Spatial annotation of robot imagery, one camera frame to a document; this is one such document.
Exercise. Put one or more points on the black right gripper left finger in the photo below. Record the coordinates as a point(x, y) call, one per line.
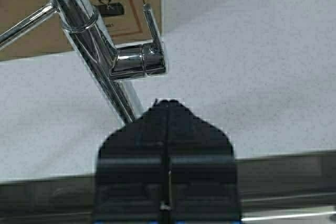
point(132, 171)

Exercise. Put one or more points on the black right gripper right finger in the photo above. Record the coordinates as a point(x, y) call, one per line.
point(203, 169)

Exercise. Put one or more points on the stainless steel right sink basin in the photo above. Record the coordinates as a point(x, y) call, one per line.
point(297, 188)

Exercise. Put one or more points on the cardboard shipping box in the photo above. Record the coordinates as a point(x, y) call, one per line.
point(124, 20)

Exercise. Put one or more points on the chrome kitchen faucet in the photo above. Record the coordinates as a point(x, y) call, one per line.
point(111, 67)

